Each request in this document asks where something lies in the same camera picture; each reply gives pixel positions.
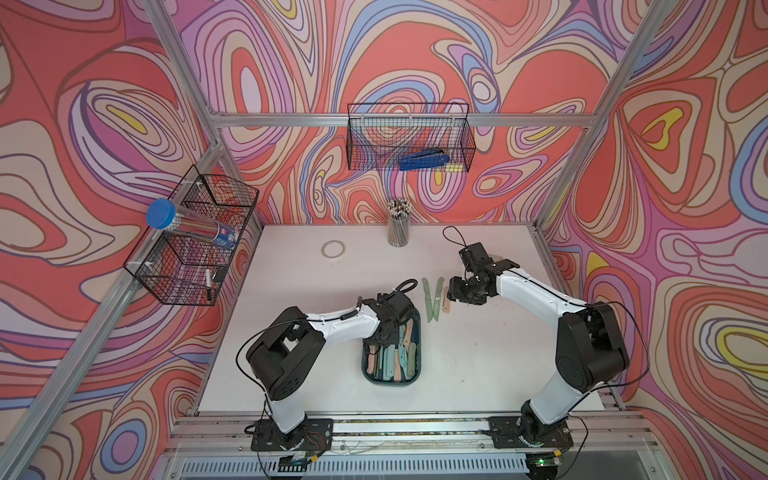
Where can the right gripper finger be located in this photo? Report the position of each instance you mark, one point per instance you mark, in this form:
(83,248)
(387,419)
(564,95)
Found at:
(456,297)
(455,284)

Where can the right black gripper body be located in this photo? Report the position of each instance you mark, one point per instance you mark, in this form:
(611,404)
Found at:
(471,290)

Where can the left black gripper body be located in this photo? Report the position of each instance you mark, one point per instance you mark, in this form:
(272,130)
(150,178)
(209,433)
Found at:
(391,340)

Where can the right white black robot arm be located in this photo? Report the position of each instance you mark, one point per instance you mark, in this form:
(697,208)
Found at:
(589,350)

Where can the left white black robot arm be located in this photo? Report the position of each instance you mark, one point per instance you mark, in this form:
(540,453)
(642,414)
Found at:
(282,355)

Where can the long pink knife in tray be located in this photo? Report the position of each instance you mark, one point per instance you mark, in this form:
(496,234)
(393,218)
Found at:
(372,360)

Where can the dark teal storage tray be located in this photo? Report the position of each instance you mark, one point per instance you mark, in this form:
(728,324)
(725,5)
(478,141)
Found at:
(398,364)

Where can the masking tape roll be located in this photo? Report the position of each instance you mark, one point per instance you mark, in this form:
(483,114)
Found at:
(333,249)

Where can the clear pencil cup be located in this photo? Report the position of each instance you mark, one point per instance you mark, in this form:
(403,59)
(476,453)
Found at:
(398,221)

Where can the blue tool in basket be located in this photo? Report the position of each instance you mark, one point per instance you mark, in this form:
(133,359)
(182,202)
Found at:
(425,159)

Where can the black marker in basket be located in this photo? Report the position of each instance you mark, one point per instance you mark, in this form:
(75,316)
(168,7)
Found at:
(209,285)

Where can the blue capped clear tube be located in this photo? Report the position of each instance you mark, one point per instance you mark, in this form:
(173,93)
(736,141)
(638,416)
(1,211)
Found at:
(175,219)

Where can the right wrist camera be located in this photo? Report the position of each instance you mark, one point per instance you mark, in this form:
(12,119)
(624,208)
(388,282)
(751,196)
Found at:
(475,257)

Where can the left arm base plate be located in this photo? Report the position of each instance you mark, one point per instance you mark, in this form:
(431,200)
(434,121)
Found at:
(311,435)

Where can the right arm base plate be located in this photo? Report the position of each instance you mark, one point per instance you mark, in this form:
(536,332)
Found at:
(516,432)

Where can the back black wire basket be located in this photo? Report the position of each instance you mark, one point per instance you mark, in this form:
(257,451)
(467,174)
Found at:
(379,134)

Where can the black wire basket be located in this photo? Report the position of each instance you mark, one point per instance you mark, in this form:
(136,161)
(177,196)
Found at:
(171,267)
(379,134)

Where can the left black wire basket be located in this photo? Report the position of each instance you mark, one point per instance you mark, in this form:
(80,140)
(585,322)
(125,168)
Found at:
(171,267)

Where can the aluminium rail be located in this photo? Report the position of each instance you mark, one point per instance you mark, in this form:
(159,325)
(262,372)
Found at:
(595,430)

